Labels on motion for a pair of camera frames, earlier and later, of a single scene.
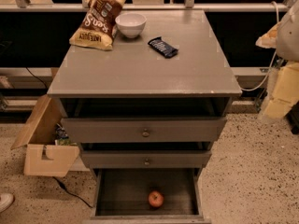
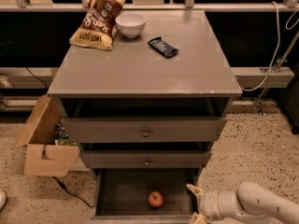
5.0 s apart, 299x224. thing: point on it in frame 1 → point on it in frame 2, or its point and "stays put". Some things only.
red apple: (155, 199) stays put
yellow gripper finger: (269, 39) → (218, 205)
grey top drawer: (143, 129) stays put
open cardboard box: (42, 156) stays put
